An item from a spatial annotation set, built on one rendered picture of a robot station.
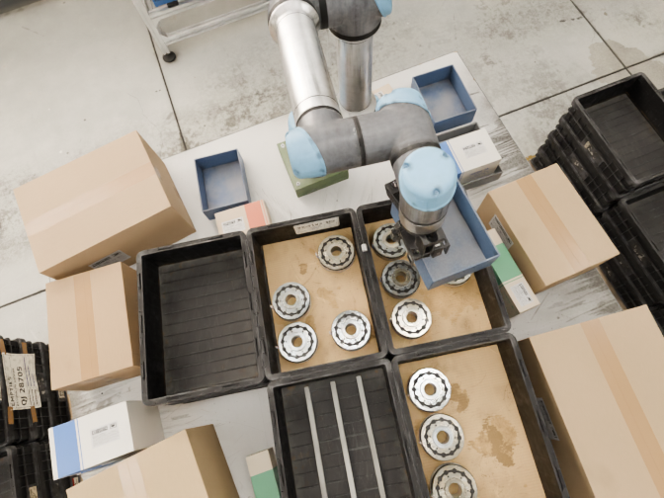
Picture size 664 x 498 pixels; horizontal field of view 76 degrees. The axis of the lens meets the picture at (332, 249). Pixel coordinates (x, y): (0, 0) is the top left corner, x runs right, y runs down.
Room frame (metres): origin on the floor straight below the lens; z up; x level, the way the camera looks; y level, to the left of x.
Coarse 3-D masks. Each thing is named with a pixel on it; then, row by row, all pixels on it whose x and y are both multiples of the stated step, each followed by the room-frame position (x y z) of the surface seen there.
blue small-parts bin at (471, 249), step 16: (464, 192) 0.36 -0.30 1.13; (464, 208) 0.33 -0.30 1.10; (448, 224) 0.32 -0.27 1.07; (464, 224) 0.31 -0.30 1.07; (480, 224) 0.28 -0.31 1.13; (448, 240) 0.28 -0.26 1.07; (464, 240) 0.27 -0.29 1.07; (480, 240) 0.26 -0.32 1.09; (448, 256) 0.25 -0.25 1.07; (464, 256) 0.24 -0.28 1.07; (480, 256) 0.23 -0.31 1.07; (496, 256) 0.21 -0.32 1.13; (432, 272) 0.22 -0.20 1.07; (448, 272) 0.21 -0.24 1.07; (464, 272) 0.19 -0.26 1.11; (432, 288) 0.18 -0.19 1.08
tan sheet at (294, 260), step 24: (288, 240) 0.46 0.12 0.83; (312, 240) 0.44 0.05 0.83; (288, 264) 0.38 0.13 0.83; (312, 264) 0.37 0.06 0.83; (312, 288) 0.30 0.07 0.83; (336, 288) 0.29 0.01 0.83; (360, 288) 0.27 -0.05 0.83; (312, 312) 0.23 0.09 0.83; (336, 312) 0.22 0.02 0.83; (312, 360) 0.11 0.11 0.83; (336, 360) 0.10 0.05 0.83
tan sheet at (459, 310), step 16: (368, 224) 0.45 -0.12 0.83; (448, 288) 0.22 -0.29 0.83; (464, 288) 0.21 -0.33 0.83; (384, 304) 0.21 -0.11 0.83; (432, 304) 0.19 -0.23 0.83; (448, 304) 0.18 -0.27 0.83; (464, 304) 0.17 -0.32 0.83; (480, 304) 0.16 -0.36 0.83; (432, 320) 0.15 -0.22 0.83; (448, 320) 0.14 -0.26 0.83; (464, 320) 0.13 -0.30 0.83; (480, 320) 0.12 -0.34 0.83; (400, 336) 0.12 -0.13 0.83; (432, 336) 0.11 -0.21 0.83; (448, 336) 0.10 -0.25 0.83
